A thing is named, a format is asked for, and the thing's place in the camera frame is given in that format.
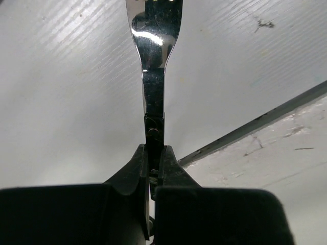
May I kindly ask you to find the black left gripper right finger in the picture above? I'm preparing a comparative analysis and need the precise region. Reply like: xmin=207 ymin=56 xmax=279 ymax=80
xmin=154 ymin=146 xmax=294 ymax=244

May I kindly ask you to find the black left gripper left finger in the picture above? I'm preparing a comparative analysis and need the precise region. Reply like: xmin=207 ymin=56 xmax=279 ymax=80
xmin=1 ymin=144 xmax=150 ymax=244

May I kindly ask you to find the silver fork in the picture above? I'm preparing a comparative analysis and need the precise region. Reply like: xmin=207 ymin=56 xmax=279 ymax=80
xmin=125 ymin=0 xmax=184 ymax=200

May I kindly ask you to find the white taped front board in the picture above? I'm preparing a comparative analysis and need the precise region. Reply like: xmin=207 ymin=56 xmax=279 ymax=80
xmin=186 ymin=97 xmax=326 ymax=244

